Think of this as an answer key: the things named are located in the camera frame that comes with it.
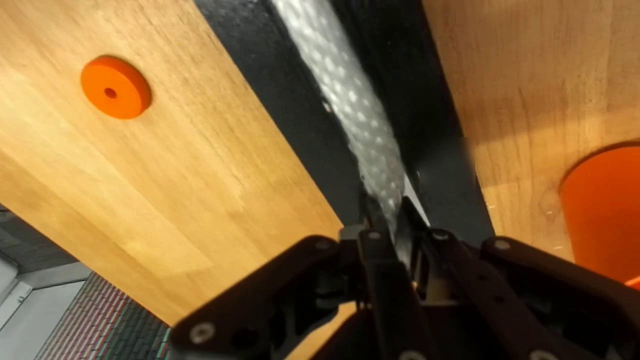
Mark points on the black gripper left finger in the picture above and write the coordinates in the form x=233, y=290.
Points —
x=396, y=312

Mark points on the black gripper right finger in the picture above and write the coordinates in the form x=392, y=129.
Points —
x=417, y=246

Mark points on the orange plastic cup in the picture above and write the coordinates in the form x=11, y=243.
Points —
x=600, y=203

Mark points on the orange plastic disc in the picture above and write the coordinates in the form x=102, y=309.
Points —
x=114, y=86

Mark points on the long black rail object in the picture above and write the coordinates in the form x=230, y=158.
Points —
x=396, y=48

